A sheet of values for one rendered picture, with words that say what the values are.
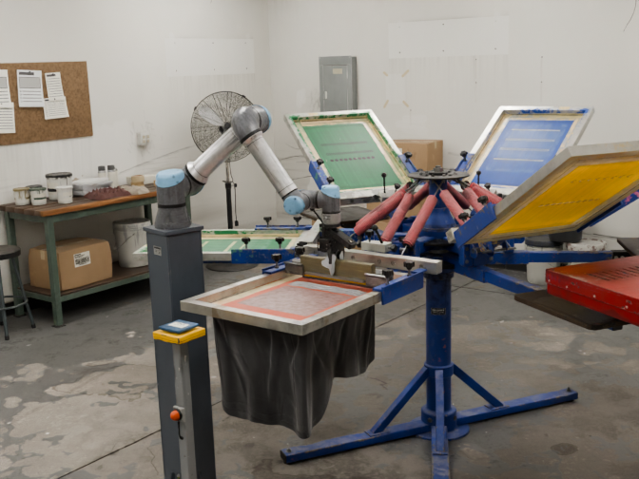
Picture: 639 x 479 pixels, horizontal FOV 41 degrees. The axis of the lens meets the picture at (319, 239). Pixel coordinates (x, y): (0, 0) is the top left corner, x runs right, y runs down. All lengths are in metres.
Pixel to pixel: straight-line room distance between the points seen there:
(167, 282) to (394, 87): 4.91
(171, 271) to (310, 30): 5.41
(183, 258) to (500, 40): 4.63
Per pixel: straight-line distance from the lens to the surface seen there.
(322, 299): 3.25
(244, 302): 3.26
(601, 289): 2.90
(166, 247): 3.48
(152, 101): 7.78
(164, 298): 3.57
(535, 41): 7.42
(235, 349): 3.21
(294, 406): 3.11
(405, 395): 4.27
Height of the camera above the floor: 1.84
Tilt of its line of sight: 12 degrees down
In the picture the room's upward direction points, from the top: 2 degrees counter-clockwise
